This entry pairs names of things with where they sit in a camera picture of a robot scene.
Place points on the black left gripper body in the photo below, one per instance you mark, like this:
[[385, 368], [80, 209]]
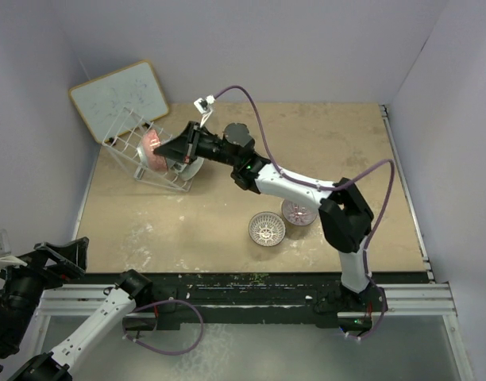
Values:
[[24, 285]]

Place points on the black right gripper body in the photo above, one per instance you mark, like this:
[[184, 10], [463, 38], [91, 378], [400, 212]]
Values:
[[206, 147]]

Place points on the teal triangle pattern bowl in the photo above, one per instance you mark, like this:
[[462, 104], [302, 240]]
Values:
[[188, 171]]

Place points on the brown floral pattern bowl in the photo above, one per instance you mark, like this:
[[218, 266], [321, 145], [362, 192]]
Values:
[[153, 152]]

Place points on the maroon triangle pattern bowl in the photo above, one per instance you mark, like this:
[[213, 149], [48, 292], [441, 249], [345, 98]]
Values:
[[267, 229]]

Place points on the purple striped bowl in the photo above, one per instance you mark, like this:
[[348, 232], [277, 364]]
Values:
[[296, 214]]

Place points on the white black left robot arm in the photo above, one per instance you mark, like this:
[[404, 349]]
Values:
[[63, 341]]

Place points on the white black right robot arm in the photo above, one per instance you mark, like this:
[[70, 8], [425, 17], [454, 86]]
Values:
[[345, 216]]

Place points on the yellow-framed whiteboard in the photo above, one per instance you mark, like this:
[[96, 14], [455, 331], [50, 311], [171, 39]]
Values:
[[135, 87]]

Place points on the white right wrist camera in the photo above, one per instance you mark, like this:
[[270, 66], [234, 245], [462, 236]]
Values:
[[205, 106]]

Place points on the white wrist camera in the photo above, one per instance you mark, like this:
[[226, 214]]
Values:
[[6, 258], [205, 106]]

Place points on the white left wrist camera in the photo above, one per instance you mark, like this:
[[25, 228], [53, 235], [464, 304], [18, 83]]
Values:
[[6, 258]]

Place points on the white wire dish rack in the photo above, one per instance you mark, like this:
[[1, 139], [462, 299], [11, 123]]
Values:
[[131, 140]]

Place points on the aluminium left side rail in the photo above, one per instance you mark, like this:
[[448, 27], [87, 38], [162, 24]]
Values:
[[85, 193]]

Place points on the aluminium rail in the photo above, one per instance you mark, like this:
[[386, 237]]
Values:
[[425, 258], [85, 193]]

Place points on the aluminium right side rail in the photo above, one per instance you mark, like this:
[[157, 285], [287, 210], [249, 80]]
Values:
[[425, 258]]

